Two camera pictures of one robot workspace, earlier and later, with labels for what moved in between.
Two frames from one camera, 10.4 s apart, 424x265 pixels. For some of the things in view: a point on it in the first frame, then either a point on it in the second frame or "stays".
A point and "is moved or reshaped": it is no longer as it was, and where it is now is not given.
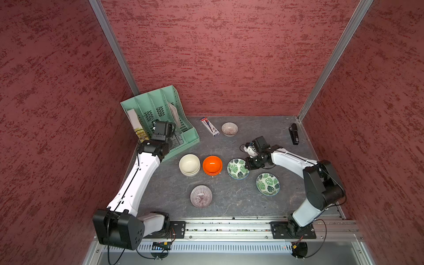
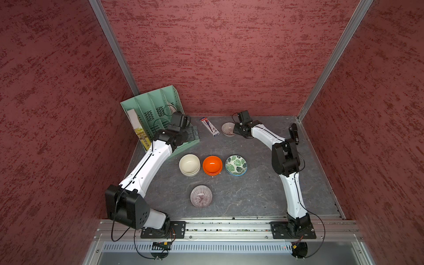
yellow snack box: [134, 120] stays
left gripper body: [174, 141] to [187, 134]
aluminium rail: [246, 229] stays
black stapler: [293, 131] stays
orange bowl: [212, 165] stays
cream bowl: [189, 165] stays
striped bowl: [229, 129] stays
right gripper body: [255, 162] to [239, 130]
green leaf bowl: [236, 169] is moved or reshaped
